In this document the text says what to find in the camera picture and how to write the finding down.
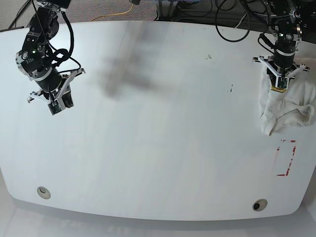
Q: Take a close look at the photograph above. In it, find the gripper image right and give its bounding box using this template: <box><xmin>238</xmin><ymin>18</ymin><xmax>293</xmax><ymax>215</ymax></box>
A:
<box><xmin>253</xmin><ymin>16</ymin><xmax>310</xmax><ymax>93</ymax></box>

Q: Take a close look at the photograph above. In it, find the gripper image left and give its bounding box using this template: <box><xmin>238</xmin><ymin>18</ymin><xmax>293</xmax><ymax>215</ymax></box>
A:
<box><xmin>16</xmin><ymin>6</ymin><xmax>84</xmax><ymax>115</ymax></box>

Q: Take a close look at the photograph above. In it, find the white t-shirt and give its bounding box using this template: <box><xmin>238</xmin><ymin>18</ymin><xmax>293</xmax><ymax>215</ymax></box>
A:
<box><xmin>259</xmin><ymin>58</ymin><xmax>316</xmax><ymax>136</ymax></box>

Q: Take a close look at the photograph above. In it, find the left table grommet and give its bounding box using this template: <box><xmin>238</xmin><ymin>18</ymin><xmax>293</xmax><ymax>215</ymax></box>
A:
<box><xmin>37</xmin><ymin>187</ymin><xmax>51</xmax><ymax>199</ymax></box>

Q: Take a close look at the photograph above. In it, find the table grommet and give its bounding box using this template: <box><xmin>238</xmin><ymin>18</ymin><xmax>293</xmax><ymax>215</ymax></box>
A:
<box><xmin>37</xmin><ymin>187</ymin><xmax>51</xmax><ymax>199</ymax></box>
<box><xmin>252</xmin><ymin>199</ymin><xmax>268</xmax><ymax>212</ymax></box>

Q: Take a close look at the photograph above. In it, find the red tape rectangle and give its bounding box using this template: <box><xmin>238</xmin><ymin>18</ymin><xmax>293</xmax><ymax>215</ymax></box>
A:
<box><xmin>274</xmin><ymin>140</ymin><xmax>297</xmax><ymax>177</ymax></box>

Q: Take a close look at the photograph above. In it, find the right table grommet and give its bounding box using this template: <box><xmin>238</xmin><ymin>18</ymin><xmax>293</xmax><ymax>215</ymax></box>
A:
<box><xmin>252</xmin><ymin>199</ymin><xmax>268</xmax><ymax>212</ymax></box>

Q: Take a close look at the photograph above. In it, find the yellow cable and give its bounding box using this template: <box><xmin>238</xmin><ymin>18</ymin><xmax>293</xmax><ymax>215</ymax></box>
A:
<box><xmin>90</xmin><ymin>4</ymin><xmax>135</xmax><ymax>22</ymax></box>

